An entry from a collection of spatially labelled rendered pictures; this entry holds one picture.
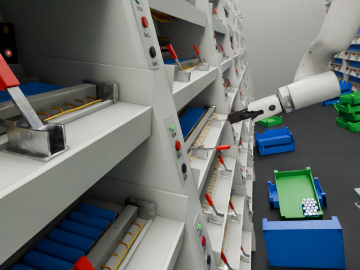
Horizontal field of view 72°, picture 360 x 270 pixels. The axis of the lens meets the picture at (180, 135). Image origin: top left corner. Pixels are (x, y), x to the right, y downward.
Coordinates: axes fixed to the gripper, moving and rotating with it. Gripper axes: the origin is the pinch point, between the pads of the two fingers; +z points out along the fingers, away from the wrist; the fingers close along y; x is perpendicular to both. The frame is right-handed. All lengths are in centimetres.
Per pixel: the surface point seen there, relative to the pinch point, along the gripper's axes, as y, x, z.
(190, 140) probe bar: -23.2, 3.3, 9.6
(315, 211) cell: 38, -70, -15
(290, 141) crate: 137, -69, -15
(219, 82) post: 18.0, 11.6, 3.6
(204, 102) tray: 17.6, 6.2, 12.3
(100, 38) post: -52, 29, 5
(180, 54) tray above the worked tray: 17.7, 28.2, 14.2
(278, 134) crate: 156, -66, -7
